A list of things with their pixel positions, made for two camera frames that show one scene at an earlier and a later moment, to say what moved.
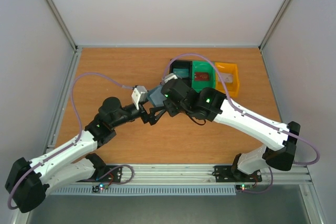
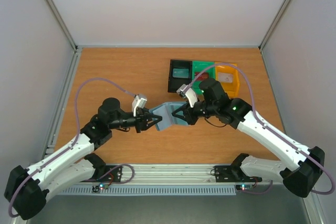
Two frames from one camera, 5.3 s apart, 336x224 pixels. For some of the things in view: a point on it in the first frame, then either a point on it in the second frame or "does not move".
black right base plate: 224,174 does not move
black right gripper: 170,107 → 189,114
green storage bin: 203,75 does not move
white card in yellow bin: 227,77 does not move
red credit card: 202,76 does not move
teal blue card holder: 156,96 → 168,119
